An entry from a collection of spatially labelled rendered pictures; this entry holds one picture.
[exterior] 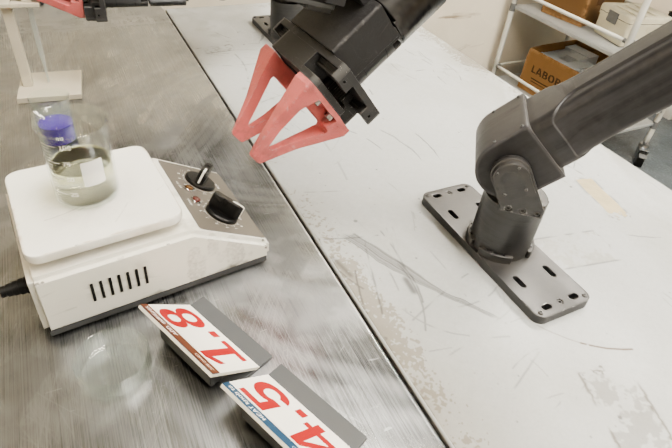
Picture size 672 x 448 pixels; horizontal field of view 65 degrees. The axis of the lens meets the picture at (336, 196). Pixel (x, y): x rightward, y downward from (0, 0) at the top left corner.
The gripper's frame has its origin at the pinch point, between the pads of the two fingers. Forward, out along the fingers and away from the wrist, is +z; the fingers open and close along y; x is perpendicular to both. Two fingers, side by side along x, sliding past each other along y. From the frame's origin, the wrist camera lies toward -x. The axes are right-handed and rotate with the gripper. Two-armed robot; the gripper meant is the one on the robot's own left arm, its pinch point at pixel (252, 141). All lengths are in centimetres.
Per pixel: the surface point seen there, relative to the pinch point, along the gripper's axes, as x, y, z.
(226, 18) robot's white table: 26, -63, -9
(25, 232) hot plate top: -7.2, -2.3, 17.0
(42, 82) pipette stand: 3.4, -44.6, 17.7
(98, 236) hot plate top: -4.3, 0.5, 13.4
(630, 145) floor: 231, -70, -120
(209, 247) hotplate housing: 4.1, 1.4, 9.4
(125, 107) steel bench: 9.3, -34.7, 11.3
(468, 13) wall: 150, -135, -99
